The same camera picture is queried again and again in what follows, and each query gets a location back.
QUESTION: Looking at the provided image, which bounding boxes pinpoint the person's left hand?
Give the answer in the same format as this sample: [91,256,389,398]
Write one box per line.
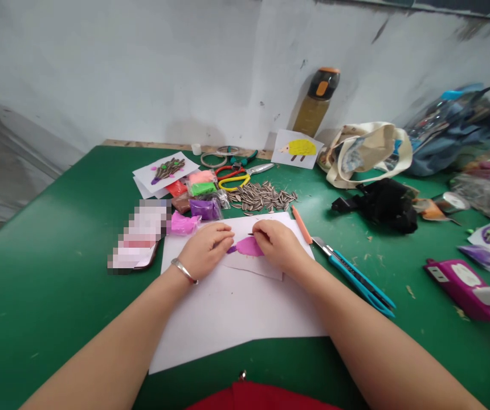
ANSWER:
[178,222,235,281]

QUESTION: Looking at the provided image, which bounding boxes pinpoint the person's right hand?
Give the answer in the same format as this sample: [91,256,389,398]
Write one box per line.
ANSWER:
[251,219,311,275]

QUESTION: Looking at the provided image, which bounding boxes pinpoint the purple clay hedgehog shape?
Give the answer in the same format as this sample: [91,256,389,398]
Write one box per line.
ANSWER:
[226,236,267,257]

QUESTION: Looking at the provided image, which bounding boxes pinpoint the small white paper piece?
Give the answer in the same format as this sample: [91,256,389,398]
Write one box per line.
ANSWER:
[220,237,287,282]

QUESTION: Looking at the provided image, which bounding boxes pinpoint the purple clay packet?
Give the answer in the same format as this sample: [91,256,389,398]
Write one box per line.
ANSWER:
[188,196,223,222]

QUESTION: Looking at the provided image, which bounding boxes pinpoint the pile of striped sunflower seeds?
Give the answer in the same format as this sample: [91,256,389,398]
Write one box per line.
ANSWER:
[226,181,300,214]

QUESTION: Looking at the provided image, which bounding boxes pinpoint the orange pencil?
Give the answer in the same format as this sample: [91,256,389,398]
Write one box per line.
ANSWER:
[291,204,315,245]

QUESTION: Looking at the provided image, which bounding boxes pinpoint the magenta clay packet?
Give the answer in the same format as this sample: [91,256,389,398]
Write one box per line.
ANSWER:
[169,211,203,237]

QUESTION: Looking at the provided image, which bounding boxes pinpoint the green clay packet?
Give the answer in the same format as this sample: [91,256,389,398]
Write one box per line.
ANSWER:
[189,181,219,198]

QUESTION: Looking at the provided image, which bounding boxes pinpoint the brown clay packet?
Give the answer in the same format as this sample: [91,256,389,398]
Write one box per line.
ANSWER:
[171,193,193,214]

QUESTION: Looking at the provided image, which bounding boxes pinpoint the pink clay packet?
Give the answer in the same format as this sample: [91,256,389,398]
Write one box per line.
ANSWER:
[186,169,217,185]

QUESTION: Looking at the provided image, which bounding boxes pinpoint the red clay packet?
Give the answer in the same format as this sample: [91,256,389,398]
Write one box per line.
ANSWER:
[164,179,189,199]

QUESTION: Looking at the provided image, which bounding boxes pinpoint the large white paper sheet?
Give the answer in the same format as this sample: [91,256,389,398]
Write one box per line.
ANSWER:
[148,211,329,376]

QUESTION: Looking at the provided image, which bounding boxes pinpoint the black smartphone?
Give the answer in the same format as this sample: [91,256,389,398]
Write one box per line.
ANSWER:
[107,198,174,277]

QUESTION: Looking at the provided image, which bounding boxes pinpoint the blank white paper cards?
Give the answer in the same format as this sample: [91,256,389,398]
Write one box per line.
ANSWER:
[133,174,172,200]

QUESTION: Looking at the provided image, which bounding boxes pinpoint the seed hedgehog craft card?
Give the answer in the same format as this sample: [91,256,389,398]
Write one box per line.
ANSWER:
[132,151,201,189]

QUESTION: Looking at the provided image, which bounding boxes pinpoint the yellow hedgehog picture card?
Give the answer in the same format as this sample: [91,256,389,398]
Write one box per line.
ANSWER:
[270,129,325,170]

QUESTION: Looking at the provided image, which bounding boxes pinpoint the teal utility knife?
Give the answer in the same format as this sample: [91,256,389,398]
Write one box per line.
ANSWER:
[311,236,397,319]

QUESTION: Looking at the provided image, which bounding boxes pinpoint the water bottle with orange lid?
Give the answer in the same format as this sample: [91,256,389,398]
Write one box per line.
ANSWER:
[291,66,341,139]

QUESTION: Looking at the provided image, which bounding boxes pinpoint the cream canvas tote bag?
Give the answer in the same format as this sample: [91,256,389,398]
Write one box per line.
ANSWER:
[316,121,414,190]

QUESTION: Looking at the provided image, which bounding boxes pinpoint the person's body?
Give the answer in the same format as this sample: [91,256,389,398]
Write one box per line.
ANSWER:
[185,379,345,410]

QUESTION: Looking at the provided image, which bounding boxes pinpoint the silver tape roll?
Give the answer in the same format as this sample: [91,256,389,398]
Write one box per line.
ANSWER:
[440,191,471,215]

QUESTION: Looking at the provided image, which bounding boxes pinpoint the purple power strip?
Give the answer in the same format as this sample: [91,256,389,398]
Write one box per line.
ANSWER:
[424,257,490,323]

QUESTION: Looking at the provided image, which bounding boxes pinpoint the blue backpack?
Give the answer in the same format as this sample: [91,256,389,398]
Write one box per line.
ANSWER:
[402,83,490,178]

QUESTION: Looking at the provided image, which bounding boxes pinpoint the plastic bag with purple clay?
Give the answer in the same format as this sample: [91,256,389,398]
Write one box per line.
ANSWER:
[456,244,490,284]

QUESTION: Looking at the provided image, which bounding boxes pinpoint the yellow-handled scissors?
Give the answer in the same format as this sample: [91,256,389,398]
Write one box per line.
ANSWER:
[218,163,276,192]

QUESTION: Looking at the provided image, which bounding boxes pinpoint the green-handled pliers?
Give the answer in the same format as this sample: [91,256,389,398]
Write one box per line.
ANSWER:
[229,149,259,166]

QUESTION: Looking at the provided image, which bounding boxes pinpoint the black strap bundle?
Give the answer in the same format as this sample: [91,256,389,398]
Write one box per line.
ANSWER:
[330,177,420,235]

